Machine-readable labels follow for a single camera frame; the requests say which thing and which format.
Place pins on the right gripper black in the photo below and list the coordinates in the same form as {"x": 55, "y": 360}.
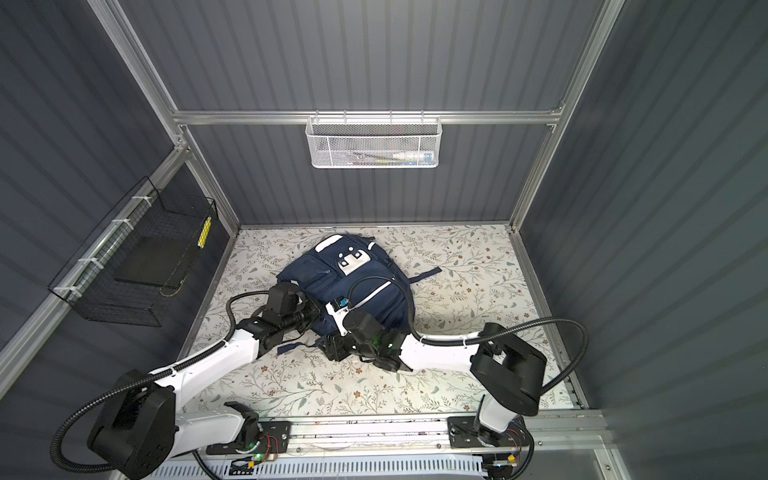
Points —
{"x": 334, "y": 348}

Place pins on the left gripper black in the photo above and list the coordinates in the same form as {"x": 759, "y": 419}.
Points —
{"x": 306, "y": 300}

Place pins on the navy blue student backpack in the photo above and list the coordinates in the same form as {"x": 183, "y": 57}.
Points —
{"x": 357, "y": 269}

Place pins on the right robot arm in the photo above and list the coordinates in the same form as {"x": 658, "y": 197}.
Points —
{"x": 510, "y": 370}

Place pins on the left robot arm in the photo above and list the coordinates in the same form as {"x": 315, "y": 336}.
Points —
{"x": 141, "y": 423}

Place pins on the floral table mat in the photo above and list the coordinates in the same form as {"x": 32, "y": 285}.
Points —
{"x": 472, "y": 277}

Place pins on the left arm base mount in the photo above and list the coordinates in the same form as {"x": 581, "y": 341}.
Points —
{"x": 256, "y": 438}

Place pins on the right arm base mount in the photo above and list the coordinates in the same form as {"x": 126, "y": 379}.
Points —
{"x": 467, "y": 432}

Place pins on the black wire wall basket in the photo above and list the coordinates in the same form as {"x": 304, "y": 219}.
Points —
{"x": 134, "y": 269}

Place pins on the white wire mesh basket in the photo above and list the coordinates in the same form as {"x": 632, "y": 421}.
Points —
{"x": 369, "y": 141}

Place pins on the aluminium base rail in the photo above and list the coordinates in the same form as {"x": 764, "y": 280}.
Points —
{"x": 429, "y": 433}

